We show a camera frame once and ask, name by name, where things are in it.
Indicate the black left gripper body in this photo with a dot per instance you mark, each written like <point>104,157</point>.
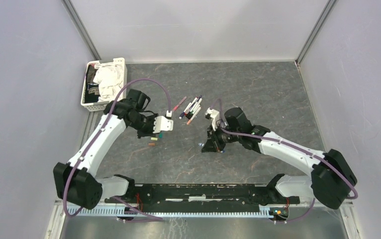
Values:
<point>147,128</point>

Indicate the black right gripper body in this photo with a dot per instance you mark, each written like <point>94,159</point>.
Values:
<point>221,137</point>

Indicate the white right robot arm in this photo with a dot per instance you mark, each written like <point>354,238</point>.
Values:
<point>327,177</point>

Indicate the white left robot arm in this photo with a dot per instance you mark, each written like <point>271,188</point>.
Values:
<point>75,180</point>

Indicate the red capped white pen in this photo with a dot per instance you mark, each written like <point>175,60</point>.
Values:
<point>189,107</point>

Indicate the white perforated plastic basket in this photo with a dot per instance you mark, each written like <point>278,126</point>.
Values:
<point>99,106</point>

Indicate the white cloth in basket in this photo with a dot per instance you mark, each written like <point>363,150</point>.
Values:
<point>110,78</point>

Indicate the striped cloth in basket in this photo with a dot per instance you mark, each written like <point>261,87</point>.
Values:
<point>91,88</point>

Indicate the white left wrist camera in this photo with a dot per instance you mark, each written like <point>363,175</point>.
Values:
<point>163,123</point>

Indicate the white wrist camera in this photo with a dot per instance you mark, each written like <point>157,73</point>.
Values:
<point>163,123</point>
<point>214,116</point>

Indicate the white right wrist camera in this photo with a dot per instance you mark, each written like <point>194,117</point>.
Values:
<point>214,116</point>

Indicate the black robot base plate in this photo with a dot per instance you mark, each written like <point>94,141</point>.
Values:
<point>205,198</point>

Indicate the white slotted cable duct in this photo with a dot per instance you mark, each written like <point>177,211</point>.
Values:
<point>123,211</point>

